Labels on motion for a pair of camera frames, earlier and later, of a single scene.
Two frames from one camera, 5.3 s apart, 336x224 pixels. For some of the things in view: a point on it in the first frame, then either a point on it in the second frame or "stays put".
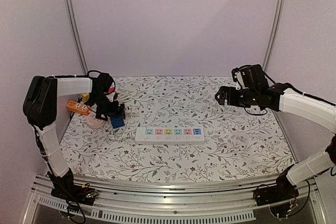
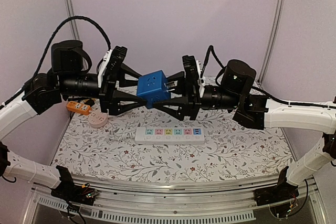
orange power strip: x=77 y=107 stays put
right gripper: x=226 y=97 → x=192 y=93
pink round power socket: x=93 y=121 stays put
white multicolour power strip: x=169 y=136 stays put
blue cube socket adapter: x=117 y=122 → x=153 y=87
